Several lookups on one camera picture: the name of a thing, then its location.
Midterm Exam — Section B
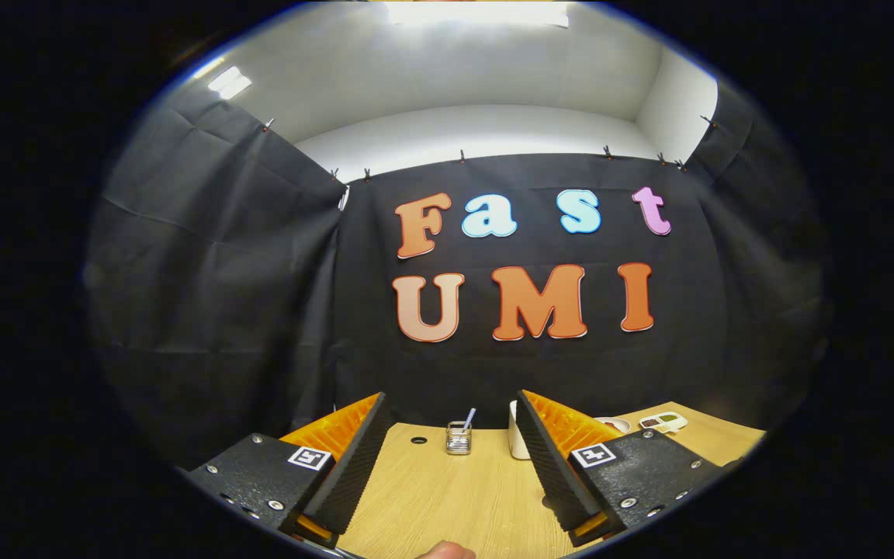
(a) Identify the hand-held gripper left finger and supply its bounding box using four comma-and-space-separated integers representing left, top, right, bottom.
183, 392, 390, 550

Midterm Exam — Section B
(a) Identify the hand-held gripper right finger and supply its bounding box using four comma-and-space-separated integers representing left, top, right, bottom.
512, 389, 739, 550

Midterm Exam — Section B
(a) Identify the white toaster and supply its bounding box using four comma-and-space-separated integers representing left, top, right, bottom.
508, 400, 532, 460

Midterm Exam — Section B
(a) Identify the wooden table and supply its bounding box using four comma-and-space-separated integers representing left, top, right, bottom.
334, 400, 768, 559

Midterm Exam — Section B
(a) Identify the small glass jar with straw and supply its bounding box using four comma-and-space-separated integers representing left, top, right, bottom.
445, 408, 477, 457

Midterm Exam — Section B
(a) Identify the white divided snack plate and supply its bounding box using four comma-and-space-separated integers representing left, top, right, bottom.
639, 411, 689, 433

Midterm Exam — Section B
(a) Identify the black backdrop cloth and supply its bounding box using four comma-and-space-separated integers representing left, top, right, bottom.
84, 74, 832, 470

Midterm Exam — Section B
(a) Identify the small ceiling light panel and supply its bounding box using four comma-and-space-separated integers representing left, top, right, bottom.
206, 65, 254, 100

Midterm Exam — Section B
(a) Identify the large ceiling light panel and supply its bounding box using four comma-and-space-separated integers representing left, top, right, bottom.
383, 0, 572, 30

